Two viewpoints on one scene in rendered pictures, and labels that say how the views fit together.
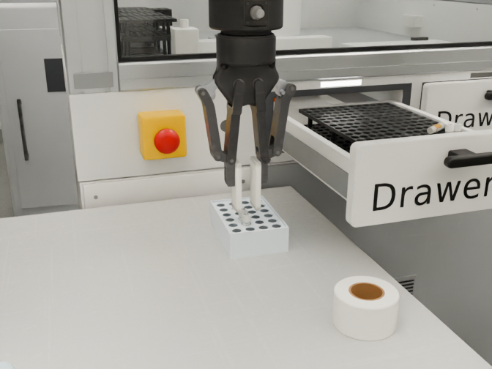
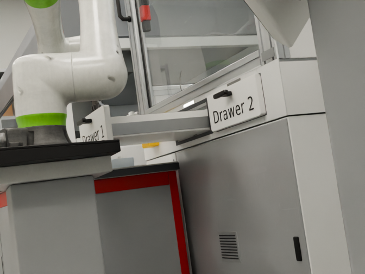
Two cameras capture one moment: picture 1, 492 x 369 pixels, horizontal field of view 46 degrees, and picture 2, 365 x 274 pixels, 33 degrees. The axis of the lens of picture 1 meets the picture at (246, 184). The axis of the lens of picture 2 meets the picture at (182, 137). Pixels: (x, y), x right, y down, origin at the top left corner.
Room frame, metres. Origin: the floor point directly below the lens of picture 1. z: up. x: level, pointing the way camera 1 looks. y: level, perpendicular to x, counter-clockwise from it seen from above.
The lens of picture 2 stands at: (0.77, -2.18, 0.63)
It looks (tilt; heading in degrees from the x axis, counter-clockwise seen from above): 6 degrees up; 83
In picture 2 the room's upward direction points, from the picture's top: 8 degrees counter-clockwise
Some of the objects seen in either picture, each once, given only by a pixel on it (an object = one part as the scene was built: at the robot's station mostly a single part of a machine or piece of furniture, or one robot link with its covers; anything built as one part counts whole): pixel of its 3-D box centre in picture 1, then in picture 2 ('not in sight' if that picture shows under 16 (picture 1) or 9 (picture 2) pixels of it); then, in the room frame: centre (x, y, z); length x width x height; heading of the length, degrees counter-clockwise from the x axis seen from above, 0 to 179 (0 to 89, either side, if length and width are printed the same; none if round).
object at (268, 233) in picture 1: (247, 225); (113, 165); (0.78, 0.00, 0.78); 0.12 x 0.08 x 0.04; 16
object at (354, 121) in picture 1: (373, 138); not in sight; (0.92, -0.21, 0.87); 0.22 x 0.18 x 0.06; 18
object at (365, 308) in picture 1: (364, 307); not in sight; (0.55, -0.13, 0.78); 0.07 x 0.07 x 0.04
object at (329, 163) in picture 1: (370, 140); (158, 128); (0.93, -0.21, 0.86); 0.40 x 0.26 x 0.06; 18
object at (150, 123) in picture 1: (162, 135); (149, 137); (0.92, 0.14, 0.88); 0.07 x 0.05 x 0.07; 108
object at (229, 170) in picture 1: (222, 168); not in sight; (0.74, 0.03, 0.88); 0.03 x 0.01 x 0.05; 105
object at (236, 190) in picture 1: (236, 184); not in sight; (0.74, 0.01, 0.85); 0.03 x 0.01 x 0.07; 15
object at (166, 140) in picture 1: (166, 140); not in sight; (0.89, 0.13, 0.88); 0.04 x 0.03 x 0.04; 108
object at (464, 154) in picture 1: (465, 157); (85, 121); (0.71, -0.28, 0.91); 0.07 x 0.04 x 0.01; 108
